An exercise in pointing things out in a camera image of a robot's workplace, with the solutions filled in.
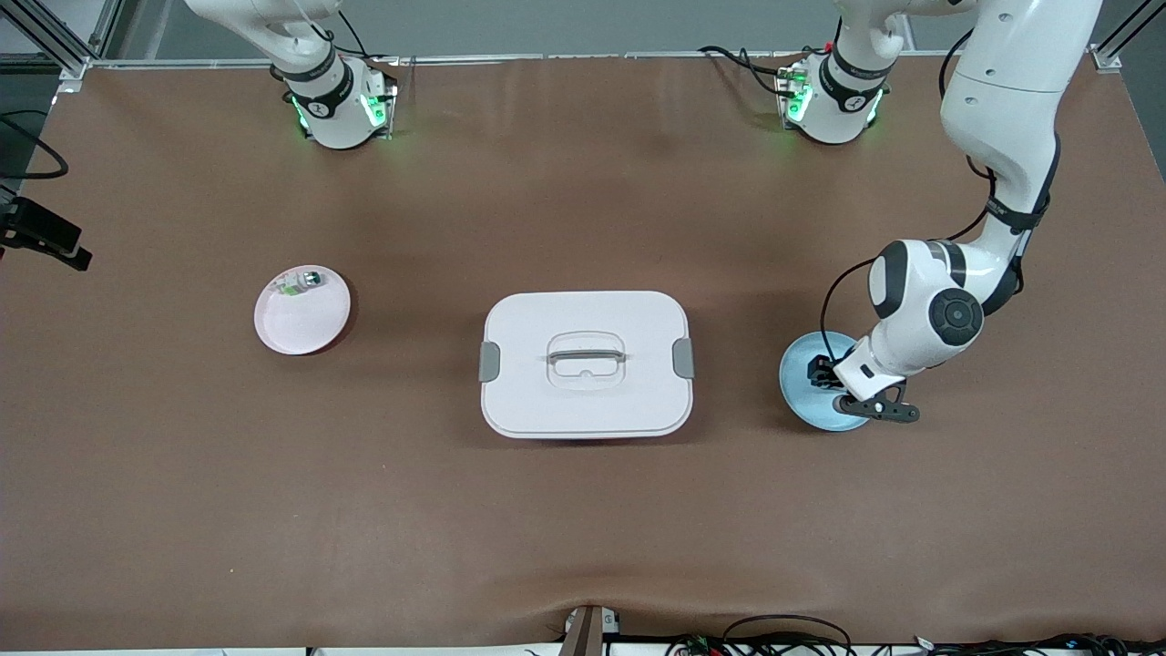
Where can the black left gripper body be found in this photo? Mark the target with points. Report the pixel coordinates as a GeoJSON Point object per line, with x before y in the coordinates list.
{"type": "Point", "coordinates": [827, 372]}

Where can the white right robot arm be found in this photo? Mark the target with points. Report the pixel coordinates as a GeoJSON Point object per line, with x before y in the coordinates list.
{"type": "Point", "coordinates": [332, 100]}

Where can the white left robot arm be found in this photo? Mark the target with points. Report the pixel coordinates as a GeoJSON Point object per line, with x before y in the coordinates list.
{"type": "Point", "coordinates": [1002, 91]}

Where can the light blue round plate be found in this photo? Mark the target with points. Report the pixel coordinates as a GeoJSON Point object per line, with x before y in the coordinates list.
{"type": "Point", "coordinates": [806, 401]}

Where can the white lidded storage box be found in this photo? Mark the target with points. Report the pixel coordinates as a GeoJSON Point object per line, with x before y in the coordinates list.
{"type": "Point", "coordinates": [583, 401]}

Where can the pink round plate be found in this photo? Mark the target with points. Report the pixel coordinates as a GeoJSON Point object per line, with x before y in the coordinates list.
{"type": "Point", "coordinates": [301, 328]}

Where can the brown table mat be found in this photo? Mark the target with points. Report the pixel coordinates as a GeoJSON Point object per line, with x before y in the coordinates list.
{"type": "Point", "coordinates": [364, 510]}

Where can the aluminium frame profile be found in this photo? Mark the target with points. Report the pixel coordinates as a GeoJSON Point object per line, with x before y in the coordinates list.
{"type": "Point", "coordinates": [55, 32]}
{"type": "Point", "coordinates": [1130, 32]}

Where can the green push-button switch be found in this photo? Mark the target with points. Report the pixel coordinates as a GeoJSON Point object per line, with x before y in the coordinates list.
{"type": "Point", "coordinates": [301, 283]}

